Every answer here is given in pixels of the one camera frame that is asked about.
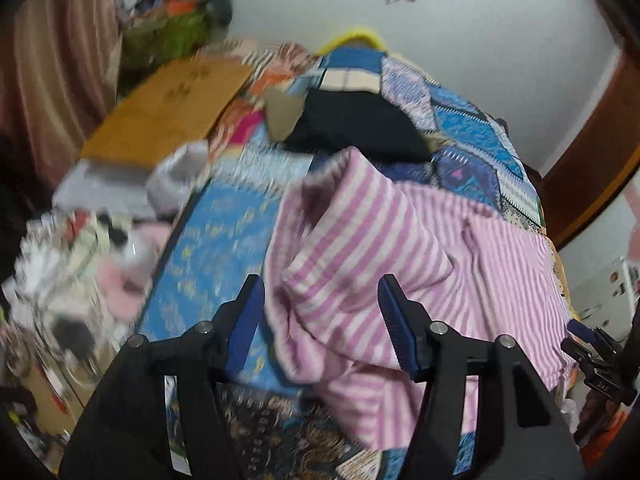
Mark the brown wooden cabinet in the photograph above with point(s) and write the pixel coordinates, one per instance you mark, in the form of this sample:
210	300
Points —
600	150

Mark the pink striped pants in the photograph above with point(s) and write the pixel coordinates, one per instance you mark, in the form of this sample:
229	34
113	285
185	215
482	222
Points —
360	240

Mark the wooden lap desk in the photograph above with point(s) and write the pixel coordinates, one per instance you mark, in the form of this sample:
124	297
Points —
165	110

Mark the black folded clothes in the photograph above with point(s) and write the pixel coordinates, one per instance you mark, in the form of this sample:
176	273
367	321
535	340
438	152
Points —
360	125

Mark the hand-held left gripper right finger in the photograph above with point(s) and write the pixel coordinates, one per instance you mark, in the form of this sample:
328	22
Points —
398	330

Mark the pink white plush toy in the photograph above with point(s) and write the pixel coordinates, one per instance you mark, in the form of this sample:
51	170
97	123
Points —
135	270

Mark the white cloth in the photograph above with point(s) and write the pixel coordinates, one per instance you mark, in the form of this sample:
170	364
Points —
177	175

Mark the tan cloth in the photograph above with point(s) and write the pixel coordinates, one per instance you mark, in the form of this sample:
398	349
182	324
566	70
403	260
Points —
282	115

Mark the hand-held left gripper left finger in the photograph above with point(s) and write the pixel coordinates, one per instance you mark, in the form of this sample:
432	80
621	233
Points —
245	325

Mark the blue patchwork blanket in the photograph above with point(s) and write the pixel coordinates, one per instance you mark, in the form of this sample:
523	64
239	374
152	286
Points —
215	240

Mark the mixed clutter pile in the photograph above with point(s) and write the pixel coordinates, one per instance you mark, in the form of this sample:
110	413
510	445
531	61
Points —
55	320

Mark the green fabric bag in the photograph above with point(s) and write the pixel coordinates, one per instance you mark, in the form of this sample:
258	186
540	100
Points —
165	35

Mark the striped brown curtain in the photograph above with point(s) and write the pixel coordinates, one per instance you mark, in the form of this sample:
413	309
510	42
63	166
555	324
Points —
50	60

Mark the orange striped bedsheet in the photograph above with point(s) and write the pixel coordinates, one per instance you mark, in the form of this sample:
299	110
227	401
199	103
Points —
280	57

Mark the orange garment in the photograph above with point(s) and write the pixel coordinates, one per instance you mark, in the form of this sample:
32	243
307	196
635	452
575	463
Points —
605	435

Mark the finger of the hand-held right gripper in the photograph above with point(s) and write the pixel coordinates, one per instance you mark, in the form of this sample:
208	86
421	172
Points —
582	332

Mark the yellow foam tube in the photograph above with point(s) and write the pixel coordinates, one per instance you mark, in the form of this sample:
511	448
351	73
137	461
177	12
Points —
357	34

